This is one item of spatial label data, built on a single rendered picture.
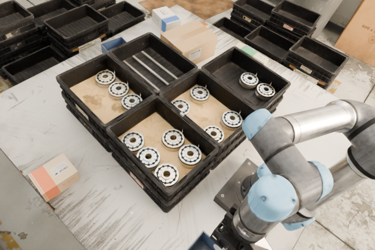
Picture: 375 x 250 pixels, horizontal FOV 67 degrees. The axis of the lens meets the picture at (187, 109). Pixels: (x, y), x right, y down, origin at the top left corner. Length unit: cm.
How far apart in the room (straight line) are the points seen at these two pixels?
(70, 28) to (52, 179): 150
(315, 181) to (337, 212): 183
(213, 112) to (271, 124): 83
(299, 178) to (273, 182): 7
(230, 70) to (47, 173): 109
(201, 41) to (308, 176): 133
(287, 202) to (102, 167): 102
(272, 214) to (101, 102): 110
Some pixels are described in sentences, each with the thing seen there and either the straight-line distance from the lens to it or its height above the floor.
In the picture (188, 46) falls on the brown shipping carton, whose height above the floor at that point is 86.
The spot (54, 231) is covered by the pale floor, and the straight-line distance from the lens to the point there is 210.
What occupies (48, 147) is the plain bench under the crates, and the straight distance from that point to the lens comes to 152.
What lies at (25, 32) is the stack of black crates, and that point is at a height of 49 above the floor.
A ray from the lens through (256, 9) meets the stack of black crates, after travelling 327.
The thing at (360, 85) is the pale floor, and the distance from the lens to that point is 351.
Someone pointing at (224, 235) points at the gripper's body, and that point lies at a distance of 71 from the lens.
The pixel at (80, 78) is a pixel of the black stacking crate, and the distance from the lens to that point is 156.
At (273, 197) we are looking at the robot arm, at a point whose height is 148.
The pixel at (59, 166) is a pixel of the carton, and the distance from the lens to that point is 136.
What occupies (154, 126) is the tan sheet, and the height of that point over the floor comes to 83.
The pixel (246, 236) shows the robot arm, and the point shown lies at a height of 135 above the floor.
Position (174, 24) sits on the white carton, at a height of 77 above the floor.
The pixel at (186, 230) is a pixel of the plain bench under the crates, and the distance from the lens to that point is 128.
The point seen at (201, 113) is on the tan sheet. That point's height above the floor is 83.
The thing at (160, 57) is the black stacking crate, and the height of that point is 83.
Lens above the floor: 193
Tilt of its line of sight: 50 degrees down
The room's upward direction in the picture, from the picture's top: 10 degrees clockwise
